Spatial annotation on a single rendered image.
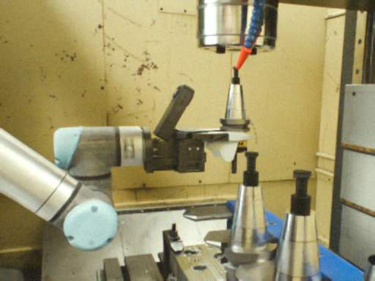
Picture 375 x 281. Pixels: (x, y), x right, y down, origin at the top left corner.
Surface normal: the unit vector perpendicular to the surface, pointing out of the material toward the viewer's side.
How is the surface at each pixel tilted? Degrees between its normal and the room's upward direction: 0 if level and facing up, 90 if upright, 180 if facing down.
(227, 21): 90
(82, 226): 90
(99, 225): 90
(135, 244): 26
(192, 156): 90
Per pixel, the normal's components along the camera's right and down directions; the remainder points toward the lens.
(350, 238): -0.94, 0.04
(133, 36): 0.35, 0.19
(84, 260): 0.16, -0.82
